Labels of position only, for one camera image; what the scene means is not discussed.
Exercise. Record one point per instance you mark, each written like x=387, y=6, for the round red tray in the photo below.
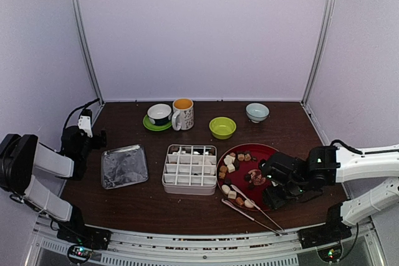
x=247, y=158

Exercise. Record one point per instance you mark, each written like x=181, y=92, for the tan striped chocolate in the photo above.
x=239, y=201

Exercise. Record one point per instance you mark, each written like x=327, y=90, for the bunny tin lid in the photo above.
x=123, y=167

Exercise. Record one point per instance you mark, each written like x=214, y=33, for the white and navy cup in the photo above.
x=160, y=112

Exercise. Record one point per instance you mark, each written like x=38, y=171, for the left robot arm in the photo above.
x=27, y=164

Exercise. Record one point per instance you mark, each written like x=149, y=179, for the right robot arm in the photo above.
x=326, y=166

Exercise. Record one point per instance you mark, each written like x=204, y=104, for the pale blue bowl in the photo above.
x=257, y=112

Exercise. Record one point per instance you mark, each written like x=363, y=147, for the left aluminium frame post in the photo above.
x=85, y=50

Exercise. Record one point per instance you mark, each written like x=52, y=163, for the right aluminium frame post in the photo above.
x=319, y=50

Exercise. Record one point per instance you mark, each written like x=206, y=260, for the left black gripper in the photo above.
x=103, y=142

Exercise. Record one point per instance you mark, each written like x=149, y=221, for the pink metal tongs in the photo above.
x=231, y=192

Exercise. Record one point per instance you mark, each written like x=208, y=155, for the lime green bowl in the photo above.
x=222, y=127

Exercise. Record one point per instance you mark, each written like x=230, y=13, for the metal front rail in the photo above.
x=134, y=248

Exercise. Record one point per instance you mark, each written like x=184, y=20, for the silver divided tin box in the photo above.
x=185, y=172

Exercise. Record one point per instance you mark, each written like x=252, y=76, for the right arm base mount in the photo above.
x=327, y=240

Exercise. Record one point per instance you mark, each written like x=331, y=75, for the patterned mug yellow inside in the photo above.
x=183, y=114

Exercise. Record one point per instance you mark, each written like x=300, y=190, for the aluminium frame post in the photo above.
x=85, y=50
x=319, y=50

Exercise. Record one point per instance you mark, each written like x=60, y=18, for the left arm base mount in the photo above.
x=84, y=245

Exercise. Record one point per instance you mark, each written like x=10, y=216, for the white round swirl chocolate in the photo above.
x=249, y=204

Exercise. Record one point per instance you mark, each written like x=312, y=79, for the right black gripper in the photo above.
x=272, y=201

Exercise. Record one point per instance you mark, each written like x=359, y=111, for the green saucer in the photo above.
x=155, y=125

